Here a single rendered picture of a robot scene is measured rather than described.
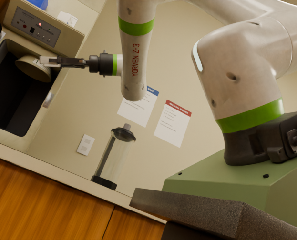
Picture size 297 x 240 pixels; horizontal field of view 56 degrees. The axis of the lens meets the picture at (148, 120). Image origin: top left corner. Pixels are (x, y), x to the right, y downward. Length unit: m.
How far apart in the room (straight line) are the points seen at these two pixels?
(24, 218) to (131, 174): 0.92
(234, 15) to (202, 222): 0.49
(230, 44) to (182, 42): 1.66
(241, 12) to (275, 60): 0.19
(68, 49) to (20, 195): 0.66
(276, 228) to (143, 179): 1.47
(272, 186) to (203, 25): 2.01
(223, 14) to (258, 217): 0.52
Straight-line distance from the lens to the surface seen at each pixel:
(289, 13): 0.64
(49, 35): 1.32
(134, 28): 0.88
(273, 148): 0.49
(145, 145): 1.81
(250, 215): 0.34
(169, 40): 2.12
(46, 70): 1.37
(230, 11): 0.73
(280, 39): 0.57
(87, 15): 1.47
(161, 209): 0.48
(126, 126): 1.14
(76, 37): 1.30
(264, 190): 0.41
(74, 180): 0.95
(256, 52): 0.53
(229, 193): 0.46
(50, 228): 0.99
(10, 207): 0.98
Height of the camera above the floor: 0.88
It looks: 19 degrees up
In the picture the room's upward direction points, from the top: 21 degrees clockwise
